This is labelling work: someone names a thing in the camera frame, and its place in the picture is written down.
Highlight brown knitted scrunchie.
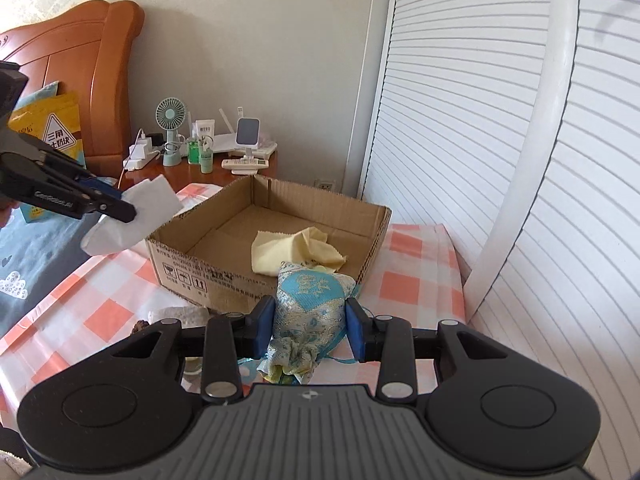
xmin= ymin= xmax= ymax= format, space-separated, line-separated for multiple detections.
xmin=131 ymin=320 xmax=150 ymax=334

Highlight blue embroidered sachet pouch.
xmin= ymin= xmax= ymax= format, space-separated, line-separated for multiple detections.
xmin=240 ymin=262 xmax=361 ymax=385

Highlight yellow cloth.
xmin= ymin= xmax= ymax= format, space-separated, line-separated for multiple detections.
xmin=250 ymin=226 xmax=347 ymax=276

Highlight white cloth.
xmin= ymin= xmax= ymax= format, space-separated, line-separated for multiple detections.
xmin=80 ymin=176 xmax=182 ymax=256

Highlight yellow blue snack bag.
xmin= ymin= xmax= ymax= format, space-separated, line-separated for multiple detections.
xmin=6 ymin=90 xmax=87 ymax=224

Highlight red white checkered tablecloth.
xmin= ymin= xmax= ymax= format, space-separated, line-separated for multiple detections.
xmin=1 ymin=184 xmax=465 ymax=428

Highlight wooden bed headboard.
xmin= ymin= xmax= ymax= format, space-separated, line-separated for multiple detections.
xmin=1 ymin=0 xmax=144 ymax=177

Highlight blue bed sheet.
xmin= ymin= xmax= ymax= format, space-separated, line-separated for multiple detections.
xmin=1 ymin=205 xmax=100 ymax=334

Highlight open cardboard box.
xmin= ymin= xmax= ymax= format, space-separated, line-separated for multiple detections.
xmin=146 ymin=176 xmax=392 ymax=312

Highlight white power strip with charger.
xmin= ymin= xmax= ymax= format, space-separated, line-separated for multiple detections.
xmin=122 ymin=129 xmax=160 ymax=171

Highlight green desk fan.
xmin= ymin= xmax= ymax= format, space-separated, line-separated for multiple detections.
xmin=154 ymin=96 xmax=186 ymax=167

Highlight wooden nightstand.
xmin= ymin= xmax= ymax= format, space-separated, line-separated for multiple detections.
xmin=119 ymin=148 xmax=279 ymax=196

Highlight white remote control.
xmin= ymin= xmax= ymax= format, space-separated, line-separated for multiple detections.
xmin=221 ymin=157 xmax=269 ymax=176

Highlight green spray bottle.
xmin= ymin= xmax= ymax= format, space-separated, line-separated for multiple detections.
xmin=186 ymin=132 xmax=200 ymax=165

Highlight white cosmetic tube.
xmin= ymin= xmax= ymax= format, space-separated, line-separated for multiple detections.
xmin=193 ymin=119 xmax=215 ymax=139

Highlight green tube with white card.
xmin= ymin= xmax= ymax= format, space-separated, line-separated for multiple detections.
xmin=198 ymin=136 xmax=214 ymax=174

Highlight white wifi router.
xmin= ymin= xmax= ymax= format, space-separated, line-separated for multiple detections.
xmin=213 ymin=105 xmax=278 ymax=159

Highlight white louvered closet doors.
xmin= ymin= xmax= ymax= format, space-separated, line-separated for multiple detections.
xmin=359 ymin=0 xmax=639 ymax=479

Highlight white wall socket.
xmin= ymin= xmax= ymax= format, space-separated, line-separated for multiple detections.
xmin=314 ymin=179 xmax=335 ymax=192

